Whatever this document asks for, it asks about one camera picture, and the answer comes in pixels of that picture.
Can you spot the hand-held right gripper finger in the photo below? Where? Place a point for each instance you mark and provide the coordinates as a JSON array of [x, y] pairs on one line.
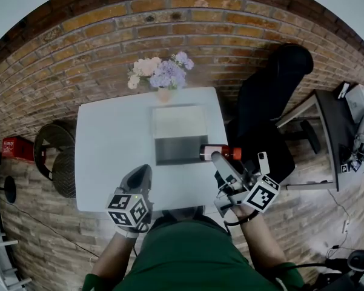
[[222, 164]]

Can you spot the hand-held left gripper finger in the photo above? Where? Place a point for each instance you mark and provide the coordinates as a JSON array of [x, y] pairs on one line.
[[125, 180], [148, 183]]

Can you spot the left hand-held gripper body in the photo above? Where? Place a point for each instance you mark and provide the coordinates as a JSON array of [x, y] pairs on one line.
[[124, 206]]

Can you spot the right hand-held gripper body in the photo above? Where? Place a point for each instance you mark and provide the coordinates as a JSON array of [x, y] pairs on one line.
[[260, 194]]

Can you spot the small red-capped bottle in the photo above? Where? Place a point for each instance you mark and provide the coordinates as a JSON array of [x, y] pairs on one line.
[[206, 151]]

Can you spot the person's right forearm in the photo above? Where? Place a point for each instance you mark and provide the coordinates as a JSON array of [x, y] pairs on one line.
[[260, 241]]

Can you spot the person's left forearm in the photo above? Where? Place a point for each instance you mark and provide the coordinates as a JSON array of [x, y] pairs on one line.
[[113, 255]]

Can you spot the white box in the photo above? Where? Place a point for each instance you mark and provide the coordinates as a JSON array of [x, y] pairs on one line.
[[362, 102]]

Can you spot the white smartphone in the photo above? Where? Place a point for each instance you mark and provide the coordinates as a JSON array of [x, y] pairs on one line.
[[264, 162]]

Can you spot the black office chair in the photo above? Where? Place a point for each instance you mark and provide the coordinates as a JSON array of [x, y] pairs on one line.
[[260, 114]]

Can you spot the brown round chair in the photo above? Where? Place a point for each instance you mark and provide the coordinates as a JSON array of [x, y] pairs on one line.
[[60, 162]]

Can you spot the person's green clothing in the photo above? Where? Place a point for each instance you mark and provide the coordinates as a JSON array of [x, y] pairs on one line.
[[187, 256]]

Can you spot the beige vase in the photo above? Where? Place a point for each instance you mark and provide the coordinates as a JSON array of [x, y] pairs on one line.
[[164, 95]]

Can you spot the small white power strip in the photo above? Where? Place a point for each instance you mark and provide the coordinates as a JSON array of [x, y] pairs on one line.
[[346, 226]]

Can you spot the dark desk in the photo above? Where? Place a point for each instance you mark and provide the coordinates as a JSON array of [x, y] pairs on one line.
[[333, 126]]

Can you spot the purple white flower bouquet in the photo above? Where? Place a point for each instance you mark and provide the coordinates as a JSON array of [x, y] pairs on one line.
[[163, 73]]

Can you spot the red crate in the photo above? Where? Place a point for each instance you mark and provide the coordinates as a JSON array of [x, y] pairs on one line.
[[16, 148]]

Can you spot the black standing fan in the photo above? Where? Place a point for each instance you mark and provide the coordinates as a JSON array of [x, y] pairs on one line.
[[10, 189]]

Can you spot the dark grey machine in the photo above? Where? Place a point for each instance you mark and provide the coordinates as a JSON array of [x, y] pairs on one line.
[[357, 268]]

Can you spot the small black white object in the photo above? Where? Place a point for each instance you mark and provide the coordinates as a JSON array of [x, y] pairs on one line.
[[343, 90]]

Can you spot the white rack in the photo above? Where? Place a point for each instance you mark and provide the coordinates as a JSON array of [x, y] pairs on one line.
[[3, 262]]

